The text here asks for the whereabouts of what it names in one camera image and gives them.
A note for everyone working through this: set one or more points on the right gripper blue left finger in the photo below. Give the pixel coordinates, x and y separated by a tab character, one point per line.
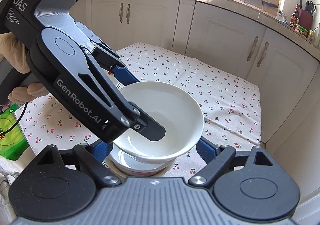
90	159

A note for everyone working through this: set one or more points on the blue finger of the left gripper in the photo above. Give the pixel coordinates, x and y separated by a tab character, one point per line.
146	126
129	77

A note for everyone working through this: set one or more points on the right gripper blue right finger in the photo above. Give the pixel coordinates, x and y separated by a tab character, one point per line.
218	160

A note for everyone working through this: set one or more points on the white floral bowl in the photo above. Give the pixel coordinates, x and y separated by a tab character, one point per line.
174	109
130	166

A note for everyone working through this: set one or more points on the white fruit plate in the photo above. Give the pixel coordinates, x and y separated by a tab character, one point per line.
116	80

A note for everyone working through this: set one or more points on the gloved left hand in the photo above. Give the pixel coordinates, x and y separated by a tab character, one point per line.
15	53

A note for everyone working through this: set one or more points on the cherry print tablecloth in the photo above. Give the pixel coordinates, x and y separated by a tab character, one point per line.
230	104

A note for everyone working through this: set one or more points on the green packaging bag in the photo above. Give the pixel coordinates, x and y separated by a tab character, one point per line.
13	144

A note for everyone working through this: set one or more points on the dark sauce bottle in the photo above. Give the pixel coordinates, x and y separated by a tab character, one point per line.
295	17

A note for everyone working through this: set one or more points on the red knife block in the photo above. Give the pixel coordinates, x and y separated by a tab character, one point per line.
306	14

